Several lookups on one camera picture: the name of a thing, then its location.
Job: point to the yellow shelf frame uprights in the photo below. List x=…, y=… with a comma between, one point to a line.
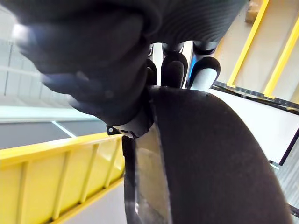
x=247, y=46

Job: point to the right robot hand black cloth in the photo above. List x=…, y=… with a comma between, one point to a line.
x=98, y=58

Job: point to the yellow ribbed shelf deck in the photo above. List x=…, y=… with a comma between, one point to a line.
x=46, y=177

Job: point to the brown cardboard box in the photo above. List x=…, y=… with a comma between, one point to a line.
x=251, y=11

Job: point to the white panel with black frame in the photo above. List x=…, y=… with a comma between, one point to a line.
x=257, y=121

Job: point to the black plastic housing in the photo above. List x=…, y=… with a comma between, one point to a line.
x=210, y=151

